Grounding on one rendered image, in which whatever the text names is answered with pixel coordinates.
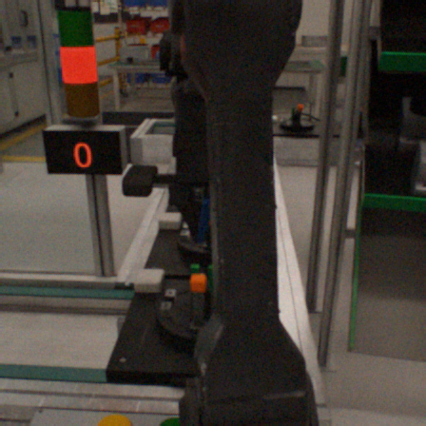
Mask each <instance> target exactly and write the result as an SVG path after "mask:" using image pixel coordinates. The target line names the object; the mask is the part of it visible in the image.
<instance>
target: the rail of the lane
mask: <svg viewBox="0 0 426 426"><path fill-rule="evenodd" d="M187 379H188V378H171V380H170V384H171V387H156V386H133V385H110V384H96V383H86V382H63V381H41V380H20V379H17V378H0V426H29V425H30V423H31V421H32V419H33V417H34V415H35V413H36V411H37V409H38V408H44V409H54V410H76V411H97V412H119V413H126V414H140V415H163V416H178V415H179V400H180V399H181V398H182V397H183V395H184V388H187ZM315 398H316V403H317V408H318V414H319V426H332V416H331V412H330V407H329V403H328V398H327V394H326V393H322V394H321V393H315Z"/></svg>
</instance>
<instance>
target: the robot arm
mask: <svg viewBox="0 0 426 426"><path fill-rule="evenodd" d="M302 8H303V0H168V15H169V23H170V29H164V32H162V38H161V39H160V40H159V67H160V71H163V72H164V74H165V77H176V78H175V79H174V80H173V82H172V84H171V88H170V95H171V100H172V103H173V106H174V133H175V135H173V137H172V157H174V158H175V174H170V173H158V166H156V165H133V166H132V167H131V168H130V169H129V170H128V171H127V172H126V173H125V175H124V177H123V178H122V194H123V196H124V197H133V198H148V197H149V196H150V195H151V194H152V192H153V188H157V189H168V192H169V198H168V201H167V203H168V204H169V205H175V206H176V207H177V209H178V211H179V212H180V214H181V215H182V217H183V219H184V221H185V223H186V226H188V228H189V230H190V232H191V235H192V237H193V240H194V243H195V244H202V241H203V236H204V233H205V231H206V228H207V226H208V224H209V222H210V220H211V242H212V265H213V287H214V304H213V305H212V307H213V309H214V313H213V315H212V317H211V318H210V320H209V322H208V324H207V325H206V326H205V327H202V328H201V330H200V332H199V335H198V336H197V338H196V345H195V375H196V377H195V378H188V379H187V388H184V395H183V397H182V398H181V399H180V400H179V420H180V426H320V421H319V414H318V408H317V403H316V398H315V392H314V387H313V383H312V379H311V378H310V375H309V373H308V371H307V370H306V361H305V358H304V356H303V355H302V353H301V351H300V349H299V348H298V346H297V345H296V343H295V342H294V341H293V340H292V338H291V336H290V335H289V333H288V332H287V330H286V329H285V327H284V326H283V324H282V323H281V320H280V313H281V310H280V304H279V276H278V248H277V221H276V209H277V208H278V206H277V205H276V193H275V165H274V137H273V109H272V102H273V101H274V97H272V90H273V88H274V86H275V84H276V83H277V81H278V80H279V78H280V76H281V73H282V71H283V70H284V68H285V66H286V64H287V62H288V60H289V58H290V57H291V55H292V53H293V51H294V49H295V47H296V31H297V30H298V28H299V26H300V19H301V16H302ZM169 62H171V68H169ZM194 189H203V190H204V196H203V208H202V215H201V220H200V227H199V226H198V219H197V211H196V205H195V190H194Z"/></svg>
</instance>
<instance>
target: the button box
mask: <svg viewBox="0 0 426 426"><path fill-rule="evenodd" d="M114 414H118V415H123V416H126V417H127V418H128V419H129V421H130V426H159V425H160V424H161V423H162V422H163V421H165V420H166V419H169V418H172V417H179V416H163V415H140V414H126V413H119V412H97V411H76V410H54V409H44V408H38V409H37V411H36V413H35V415H34V417H33V419H32V421H31V423H30V425H29V426H96V425H97V423H98V422H99V421H100V420H101V419H102V418H103V417H105V416H109V415H114Z"/></svg>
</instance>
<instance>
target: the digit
mask: <svg viewBox="0 0 426 426"><path fill-rule="evenodd" d="M65 137H66V145H67V154H68V168H69V171H90V172H99V166H98V155H97V145H96V135H95V134H65Z"/></svg>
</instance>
